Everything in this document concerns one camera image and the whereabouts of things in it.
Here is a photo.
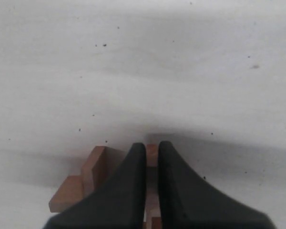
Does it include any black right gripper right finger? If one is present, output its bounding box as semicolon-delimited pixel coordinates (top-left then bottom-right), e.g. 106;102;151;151
158;141;275;229

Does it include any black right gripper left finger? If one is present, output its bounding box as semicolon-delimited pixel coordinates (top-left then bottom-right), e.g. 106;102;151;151
44;143;146;229

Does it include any wooden notched piece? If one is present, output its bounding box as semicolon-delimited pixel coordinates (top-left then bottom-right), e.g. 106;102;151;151
49;176;83;213
81;146;127;197
145;144;162;229

